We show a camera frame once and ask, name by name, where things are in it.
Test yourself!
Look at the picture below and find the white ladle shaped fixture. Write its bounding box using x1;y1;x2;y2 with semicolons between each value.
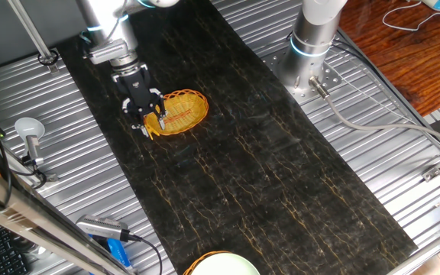
14;117;47;157

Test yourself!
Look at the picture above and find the orange woven basket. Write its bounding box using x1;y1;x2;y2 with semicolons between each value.
183;250;231;275

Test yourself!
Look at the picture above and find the black cable ring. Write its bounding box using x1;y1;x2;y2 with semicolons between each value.
37;49;60;66

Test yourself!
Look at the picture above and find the metal frame beam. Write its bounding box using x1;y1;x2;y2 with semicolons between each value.
0;156;137;275

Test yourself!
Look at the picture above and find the black marble pattern mat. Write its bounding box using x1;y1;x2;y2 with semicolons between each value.
57;0;419;275

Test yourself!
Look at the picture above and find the yellow woven oval basket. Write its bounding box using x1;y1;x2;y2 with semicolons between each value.
143;89;210;137

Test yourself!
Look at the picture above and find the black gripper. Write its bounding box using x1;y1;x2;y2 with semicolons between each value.
111;63;167;138

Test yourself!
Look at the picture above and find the silver ribbed side camera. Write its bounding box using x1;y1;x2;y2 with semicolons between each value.
76;214;131;242

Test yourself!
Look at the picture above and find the aluminium post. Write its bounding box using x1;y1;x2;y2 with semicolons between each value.
8;0;60;74

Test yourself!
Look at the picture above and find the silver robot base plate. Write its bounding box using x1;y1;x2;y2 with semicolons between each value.
261;47;343;107

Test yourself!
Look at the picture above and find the grey base cable with plug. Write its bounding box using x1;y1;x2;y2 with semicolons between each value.
308;75;440;152

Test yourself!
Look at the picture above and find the black side camera cable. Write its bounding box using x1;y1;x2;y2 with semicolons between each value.
128;233;163;275

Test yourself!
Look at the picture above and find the white floor cable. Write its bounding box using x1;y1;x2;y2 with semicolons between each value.
381;0;440;32

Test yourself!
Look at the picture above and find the pale green plate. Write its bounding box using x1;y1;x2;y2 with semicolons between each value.
191;252;261;275

